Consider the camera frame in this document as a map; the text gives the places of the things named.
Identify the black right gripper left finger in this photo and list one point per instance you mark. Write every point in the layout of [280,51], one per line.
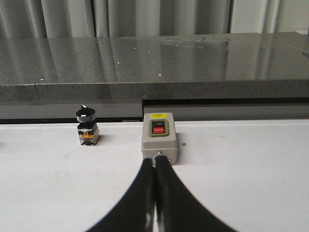
[135,210]

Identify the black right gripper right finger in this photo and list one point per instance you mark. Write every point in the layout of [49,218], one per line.
[177,209]

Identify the grey stone counter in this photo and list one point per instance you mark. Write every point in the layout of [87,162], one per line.
[200,77]

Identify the grey curtain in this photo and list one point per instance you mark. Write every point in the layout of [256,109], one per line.
[115,18]

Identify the grey on-off switch box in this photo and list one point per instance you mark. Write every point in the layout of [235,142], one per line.
[159,137]

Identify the black selector switch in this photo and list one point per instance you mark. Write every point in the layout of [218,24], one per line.
[87,129]

